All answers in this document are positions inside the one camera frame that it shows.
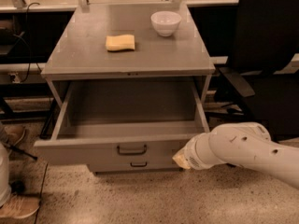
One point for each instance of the foam-padded gripper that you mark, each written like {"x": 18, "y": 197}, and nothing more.
{"x": 192, "y": 154}

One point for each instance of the grey top drawer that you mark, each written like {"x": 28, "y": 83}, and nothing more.
{"x": 99, "y": 115}

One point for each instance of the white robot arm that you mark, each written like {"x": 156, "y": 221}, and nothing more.
{"x": 247, "y": 145}

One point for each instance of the grey metal drawer cabinet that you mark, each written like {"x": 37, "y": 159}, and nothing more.
{"x": 81, "y": 52}

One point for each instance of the black office chair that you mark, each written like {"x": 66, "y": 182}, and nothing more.
{"x": 266, "y": 38}

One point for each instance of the yellow sponge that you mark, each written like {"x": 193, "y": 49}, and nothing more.
{"x": 120, "y": 42}

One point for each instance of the white ceramic bowl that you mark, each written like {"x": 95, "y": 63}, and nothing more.
{"x": 165, "y": 23}

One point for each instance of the beige sneaker upper left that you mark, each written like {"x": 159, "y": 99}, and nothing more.
{"x": 15, "y": 134}

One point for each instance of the beige sneaker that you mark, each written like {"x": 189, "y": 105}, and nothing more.
{"x": 15, "y": 134}
{"x": 19, "y": 207}

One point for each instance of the beige sneaker near bottom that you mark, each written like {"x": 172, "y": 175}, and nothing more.
{"x": 19, "y": 207}

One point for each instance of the white trouser leg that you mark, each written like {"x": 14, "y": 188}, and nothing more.
{"x": 5, "y": 189}

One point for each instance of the black top drawer handle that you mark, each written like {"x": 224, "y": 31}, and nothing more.
{"x": 132, "y": 151}

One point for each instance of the lower drawer with black handle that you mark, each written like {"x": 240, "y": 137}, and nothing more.
{"x": 144, "y": 166}

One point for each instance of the wall power outlet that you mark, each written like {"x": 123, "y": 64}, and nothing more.
{"x": 14, "y": 77}

